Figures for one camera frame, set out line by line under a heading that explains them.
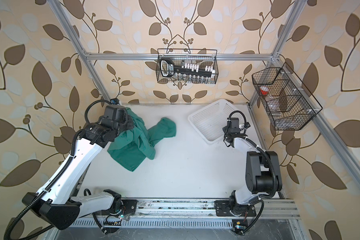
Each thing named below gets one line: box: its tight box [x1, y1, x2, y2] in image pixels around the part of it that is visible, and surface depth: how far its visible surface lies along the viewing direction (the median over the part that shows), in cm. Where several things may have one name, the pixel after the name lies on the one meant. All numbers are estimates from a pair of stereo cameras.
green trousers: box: [107, 107, 177, 172], surface depth 93 cm
